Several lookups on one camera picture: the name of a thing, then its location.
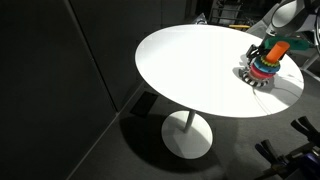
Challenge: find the orange stacking stand post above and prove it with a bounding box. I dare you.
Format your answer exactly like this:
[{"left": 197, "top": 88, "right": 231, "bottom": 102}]
[{"left": 265, "top": 40, "right": 291, "bottom": 64}]

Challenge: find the yellow green stacking ring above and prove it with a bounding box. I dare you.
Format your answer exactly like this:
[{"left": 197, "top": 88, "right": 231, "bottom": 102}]
[{"left": 259, "top": 54, "right": 281, "bottom": 69}]

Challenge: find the red stacking ring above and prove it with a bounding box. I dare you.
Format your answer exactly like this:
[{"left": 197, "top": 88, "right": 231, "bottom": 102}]
[{"left": 249, "top": 63, "right": 276, "bottom": 81}]

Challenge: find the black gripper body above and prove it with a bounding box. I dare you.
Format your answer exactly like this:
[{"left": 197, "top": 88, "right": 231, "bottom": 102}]
[{"left": 248, "top": 42, "right": 269, "bottom": 56}]

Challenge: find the white table pedestal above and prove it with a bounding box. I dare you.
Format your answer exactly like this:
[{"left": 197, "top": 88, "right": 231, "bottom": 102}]
[{"left": 161, "top": 109, "right": 214, "bottom": 160}]

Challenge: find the yellow bar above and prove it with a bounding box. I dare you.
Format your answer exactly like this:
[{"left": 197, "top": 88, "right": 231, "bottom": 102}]
[{"left": 228, "top": 23, "right": 252, "bottom": 30}]

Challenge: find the metal frame cart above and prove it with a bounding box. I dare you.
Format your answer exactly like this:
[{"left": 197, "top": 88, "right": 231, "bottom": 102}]
[{"left": 208, "top": 0, "right": 246, "bottom": 27}]

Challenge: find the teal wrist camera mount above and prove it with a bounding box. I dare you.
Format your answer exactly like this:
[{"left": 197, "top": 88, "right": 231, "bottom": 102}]
[{"left": 261, "top": 35, "right": 315, "bottom": 52}]

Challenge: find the blue stacking ring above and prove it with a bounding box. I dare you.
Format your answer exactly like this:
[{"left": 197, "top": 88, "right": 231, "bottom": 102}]
[{"left": 253, "top": 56, "right": 282, "bottom": 75}]

